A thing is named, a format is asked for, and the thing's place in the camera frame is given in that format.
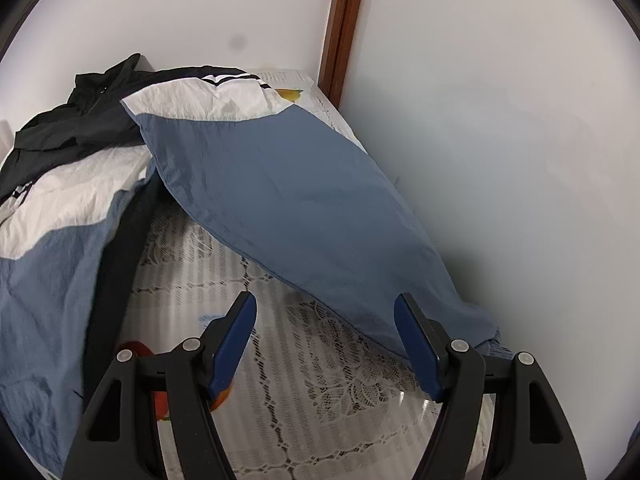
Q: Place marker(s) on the blue white black jacket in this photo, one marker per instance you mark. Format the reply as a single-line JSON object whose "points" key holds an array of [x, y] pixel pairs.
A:
{"points": [[280, 180]]}

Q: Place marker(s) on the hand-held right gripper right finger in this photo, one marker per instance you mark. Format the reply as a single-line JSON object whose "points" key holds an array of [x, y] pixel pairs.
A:
{"points": [[417, 352]]}

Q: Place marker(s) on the fruit print lace tablecloth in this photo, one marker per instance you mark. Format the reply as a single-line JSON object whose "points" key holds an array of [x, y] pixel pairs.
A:
{"points": [[310, 385]]}

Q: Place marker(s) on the brown wooden door frame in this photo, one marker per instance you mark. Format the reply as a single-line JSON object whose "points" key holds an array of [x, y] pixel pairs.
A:
{"points": [[342, 25]]}

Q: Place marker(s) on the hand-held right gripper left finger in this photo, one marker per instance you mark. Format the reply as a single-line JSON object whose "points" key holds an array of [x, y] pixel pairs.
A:
{"points": [[234, 352]]}

